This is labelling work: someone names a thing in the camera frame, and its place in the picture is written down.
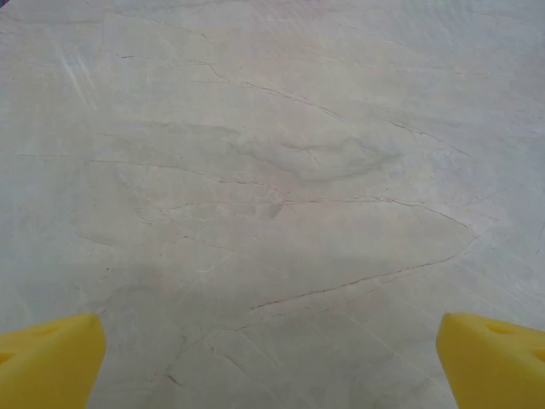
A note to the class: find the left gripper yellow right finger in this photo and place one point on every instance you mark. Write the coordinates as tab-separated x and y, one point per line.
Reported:
498	370

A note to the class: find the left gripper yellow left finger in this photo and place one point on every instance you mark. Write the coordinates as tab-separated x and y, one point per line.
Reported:
47	366

